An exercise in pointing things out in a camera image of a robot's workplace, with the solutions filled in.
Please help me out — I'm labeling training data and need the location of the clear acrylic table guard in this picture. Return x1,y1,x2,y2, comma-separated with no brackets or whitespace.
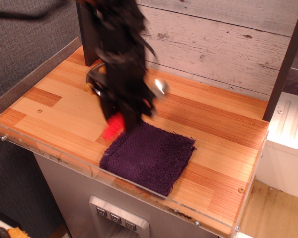
0,116,268,238

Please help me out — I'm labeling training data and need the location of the grey toy fridge cabinet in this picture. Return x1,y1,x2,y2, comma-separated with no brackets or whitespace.
35,155,216,238

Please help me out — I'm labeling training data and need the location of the orange plush object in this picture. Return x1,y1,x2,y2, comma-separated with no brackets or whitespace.
7,227,29,238

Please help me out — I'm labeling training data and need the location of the white toy sink counter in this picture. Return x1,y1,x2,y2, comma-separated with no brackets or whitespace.
254,37,298,201

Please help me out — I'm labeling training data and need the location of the steel bowl with handles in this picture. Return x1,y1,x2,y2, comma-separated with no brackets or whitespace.
85,61,109,99

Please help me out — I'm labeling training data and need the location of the red handled metal spoon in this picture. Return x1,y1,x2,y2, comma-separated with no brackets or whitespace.
103,79,169,141

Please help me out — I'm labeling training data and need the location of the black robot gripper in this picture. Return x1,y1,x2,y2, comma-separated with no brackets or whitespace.
95,49,150,132

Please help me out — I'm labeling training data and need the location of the dark wooden post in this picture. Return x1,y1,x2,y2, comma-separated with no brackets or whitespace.
76,2,100,66
262,19,298,122

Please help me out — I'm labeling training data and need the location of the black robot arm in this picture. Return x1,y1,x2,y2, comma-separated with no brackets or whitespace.
81,0,155,132

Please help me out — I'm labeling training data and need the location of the silver dispenser button panel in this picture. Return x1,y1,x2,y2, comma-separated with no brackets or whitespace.
89,196,150,238

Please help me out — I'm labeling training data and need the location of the dark right wooden post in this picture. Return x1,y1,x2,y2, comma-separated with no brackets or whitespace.
262,19,298,122

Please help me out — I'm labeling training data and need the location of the dark left wooden post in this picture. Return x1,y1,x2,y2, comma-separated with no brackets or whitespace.
76,2,100,66

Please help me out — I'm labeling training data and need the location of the purple folded towel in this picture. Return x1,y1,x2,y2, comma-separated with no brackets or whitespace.
100,122,195,196

